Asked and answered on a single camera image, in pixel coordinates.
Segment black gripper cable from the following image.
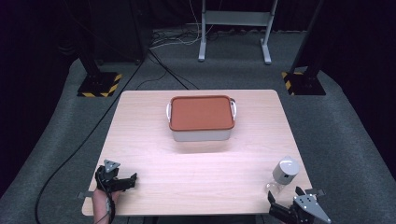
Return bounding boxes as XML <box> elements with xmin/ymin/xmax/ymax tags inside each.
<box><xmin>94</xmin><ymin>167</ymin><xmax>117</xmax><ymax>224</ymax></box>

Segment thin black floor cable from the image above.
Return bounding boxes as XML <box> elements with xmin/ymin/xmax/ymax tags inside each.
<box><xmin>135</xmin><ymin>63</ymin><xmax>201</xmax><ymax>91</ymax></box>

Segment clear bottle with grey cap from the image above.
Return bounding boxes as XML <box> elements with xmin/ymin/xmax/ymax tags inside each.
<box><xmin>264</xmin><ymin>156</ymin><xmax>301</xmax><ymax>194</ymax></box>

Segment thick black floor cable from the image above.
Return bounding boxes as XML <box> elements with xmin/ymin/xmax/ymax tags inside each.
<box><xmin>148</xmin><ymin>49</ymin><xmax>191</xmax><ymax>91</ymax></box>

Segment grey metal stand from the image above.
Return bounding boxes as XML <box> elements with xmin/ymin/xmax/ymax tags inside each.
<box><xmin>197</xmin><ymin>0</ymin><xmax>280</xmax><ymax>65</ymax></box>

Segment black stand with striped base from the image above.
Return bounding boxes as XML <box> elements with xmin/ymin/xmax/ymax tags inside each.
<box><xmin>281</xmin><ymin>0</ymin><xmax>327</xmax><ymax>97</ymax></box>
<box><xmin>73</xmin><ymin>0</ymin><xmax>123</xmax><ymax>98</ymax></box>

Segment black equipment case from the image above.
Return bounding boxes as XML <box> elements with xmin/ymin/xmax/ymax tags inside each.
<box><xmin>90</xmin><ymin>0</ymin><xmax>154</xmax><ymax>65</ymax></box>

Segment person's left hand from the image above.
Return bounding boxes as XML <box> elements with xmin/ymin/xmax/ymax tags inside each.
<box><xmin>92</xmin><ymin>189</ymin><xmax>121</xmax><ymax>224</ymax></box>

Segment white cable bundle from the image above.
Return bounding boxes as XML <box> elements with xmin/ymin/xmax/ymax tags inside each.
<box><xmin>150</xmin><ymin>0</ymin><xmax>219</xmax><ymax>49</ymax></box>

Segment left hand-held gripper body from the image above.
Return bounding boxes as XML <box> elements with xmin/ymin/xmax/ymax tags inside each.
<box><xmin>94</xmin><ymin>159</ymin><xmax>133</xmax><ymax>192</ymax></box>

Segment orange box lid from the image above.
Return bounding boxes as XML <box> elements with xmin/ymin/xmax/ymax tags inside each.
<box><xmin>168</xmin><ymin>94</ymin><xmax>236</xmax><ymax>132</ymax></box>

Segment white storage box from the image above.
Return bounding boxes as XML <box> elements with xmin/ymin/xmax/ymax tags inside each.
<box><xmin>165</xmin><ymin>98</ymin><xmax>238</xmax><ymax>143</ymax></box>

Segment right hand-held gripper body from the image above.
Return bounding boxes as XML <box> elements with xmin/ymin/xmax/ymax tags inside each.
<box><xmin>268</xmin><ymin>193</ymin><xmax>332</xmax><ymax>224</ymax></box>

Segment long black floor cable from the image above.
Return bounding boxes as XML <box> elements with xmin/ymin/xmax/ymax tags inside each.
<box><xmin>34</xmin><ymin>52</ymin><xmax>148</xmax><ymax>224</ymax></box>

